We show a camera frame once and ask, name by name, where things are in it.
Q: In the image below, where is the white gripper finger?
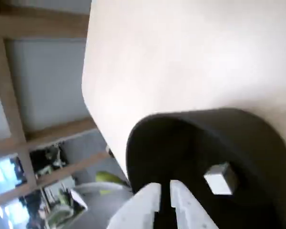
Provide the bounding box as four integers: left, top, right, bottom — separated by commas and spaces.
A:
109, 182, 162, 229
170, 180, 220, 229

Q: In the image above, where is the white cube block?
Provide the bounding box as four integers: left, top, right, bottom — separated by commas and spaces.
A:
204, 162, 241, 196

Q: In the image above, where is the black pot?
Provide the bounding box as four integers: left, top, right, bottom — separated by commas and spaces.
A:
125, 107, 286, 229

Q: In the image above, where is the yellow-green plastic item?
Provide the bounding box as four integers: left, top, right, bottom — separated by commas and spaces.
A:
96, 170, 124, 189

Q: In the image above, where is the white chair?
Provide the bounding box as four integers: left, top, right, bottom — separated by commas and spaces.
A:
75, 181, 134, 198

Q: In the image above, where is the green and white box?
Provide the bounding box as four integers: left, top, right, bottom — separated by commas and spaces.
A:
44, 187, 88, 224

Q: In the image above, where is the wooden shelf with grey panels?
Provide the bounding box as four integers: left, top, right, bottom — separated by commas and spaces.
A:
0, 0, 110, 229

